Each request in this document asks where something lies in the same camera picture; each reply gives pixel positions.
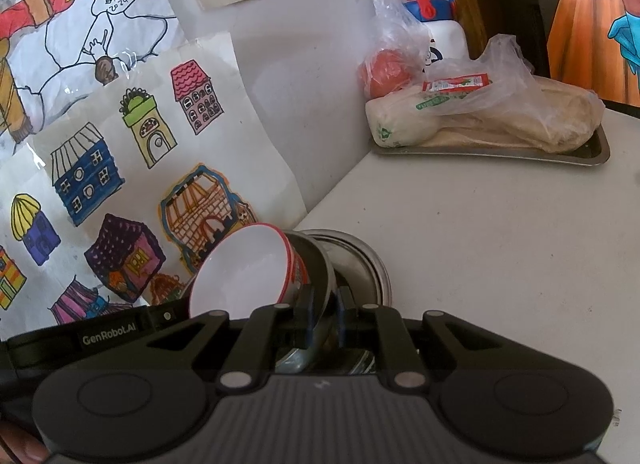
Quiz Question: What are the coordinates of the red tomato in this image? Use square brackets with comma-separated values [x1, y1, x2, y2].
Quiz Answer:
[362, 49, 416, 100]

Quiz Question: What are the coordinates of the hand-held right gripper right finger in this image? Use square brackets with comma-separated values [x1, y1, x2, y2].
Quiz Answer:
[335, 288, 573, 390]

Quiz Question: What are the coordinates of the white bottle with blue lid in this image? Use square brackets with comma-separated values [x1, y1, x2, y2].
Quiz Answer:
[393, 0, 471, 67]

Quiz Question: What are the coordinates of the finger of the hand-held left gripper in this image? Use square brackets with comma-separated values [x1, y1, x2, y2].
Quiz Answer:
[146, 296, 194, 333]

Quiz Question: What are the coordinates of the person's left hand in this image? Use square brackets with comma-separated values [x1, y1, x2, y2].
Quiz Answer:
[0, 418, 51, 464]

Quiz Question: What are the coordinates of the steel tray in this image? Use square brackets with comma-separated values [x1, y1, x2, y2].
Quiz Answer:
[368, 121, 612, 167]

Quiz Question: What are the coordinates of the red sauce packet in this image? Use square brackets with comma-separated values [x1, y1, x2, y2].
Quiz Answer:
[422, 72, 492, 95]

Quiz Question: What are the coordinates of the clear plastic bag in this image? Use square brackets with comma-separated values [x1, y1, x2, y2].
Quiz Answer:
[357, 0, 437, 101]

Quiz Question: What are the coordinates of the white bagged food package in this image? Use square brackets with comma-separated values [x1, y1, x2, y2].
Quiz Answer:
[364, 86, 444, 149]

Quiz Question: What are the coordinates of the white printed table cover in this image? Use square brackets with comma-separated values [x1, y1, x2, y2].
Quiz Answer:
[292, 106, 640, 425]

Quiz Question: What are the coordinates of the colourful houses drawing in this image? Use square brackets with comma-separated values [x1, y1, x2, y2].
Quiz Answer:
[0, 32, 309, 341]

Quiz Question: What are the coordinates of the steel bowl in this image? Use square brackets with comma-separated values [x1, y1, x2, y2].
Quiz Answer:
[282, 231, 337, 345]

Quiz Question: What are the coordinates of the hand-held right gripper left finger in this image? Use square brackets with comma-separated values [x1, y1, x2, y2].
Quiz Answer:
[75, 289, 319, 390]

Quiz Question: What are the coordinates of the plastic bag of flatbread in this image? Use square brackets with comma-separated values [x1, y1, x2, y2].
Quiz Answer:
[419, 33, 606, 155]

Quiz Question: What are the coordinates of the orange dress woman poster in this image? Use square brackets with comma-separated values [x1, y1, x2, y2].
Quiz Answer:
[547, 0, 640, 107]

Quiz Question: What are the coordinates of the boy with fan drawing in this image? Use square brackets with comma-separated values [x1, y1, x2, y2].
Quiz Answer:
[0, 0, 187, 155]

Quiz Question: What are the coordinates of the red-rimmed white bowl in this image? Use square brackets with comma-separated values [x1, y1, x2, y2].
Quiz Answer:
[188, 222, 311, 321]

